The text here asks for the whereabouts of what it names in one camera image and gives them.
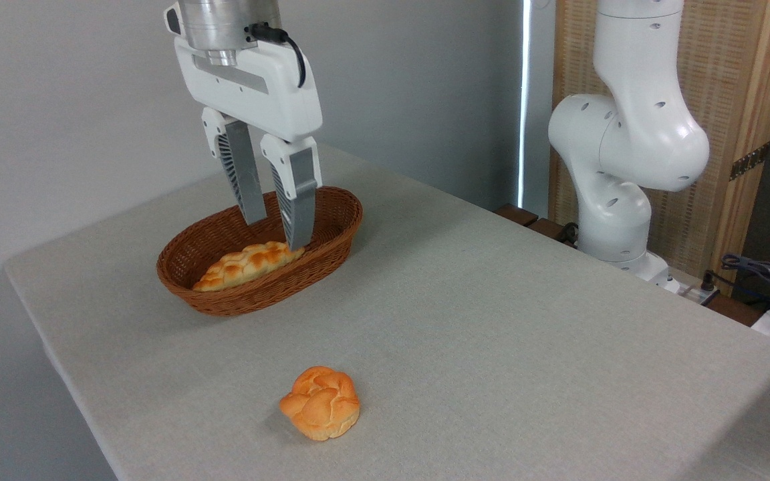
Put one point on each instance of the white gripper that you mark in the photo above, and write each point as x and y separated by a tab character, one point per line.
265	93

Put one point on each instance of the long braided bread loaf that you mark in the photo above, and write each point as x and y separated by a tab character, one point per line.
244	264

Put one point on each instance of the brown wicker oval basket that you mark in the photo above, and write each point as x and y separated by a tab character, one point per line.
331	234

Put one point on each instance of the round knotted bread roll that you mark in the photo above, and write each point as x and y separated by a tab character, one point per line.
321	404

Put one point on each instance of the black plug connector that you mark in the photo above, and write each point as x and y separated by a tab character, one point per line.
708	282

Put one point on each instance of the wooden rattan folding screen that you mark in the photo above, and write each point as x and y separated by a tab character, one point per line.
726	67

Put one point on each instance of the metal screen hinge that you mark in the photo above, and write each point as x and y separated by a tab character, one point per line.
749	162

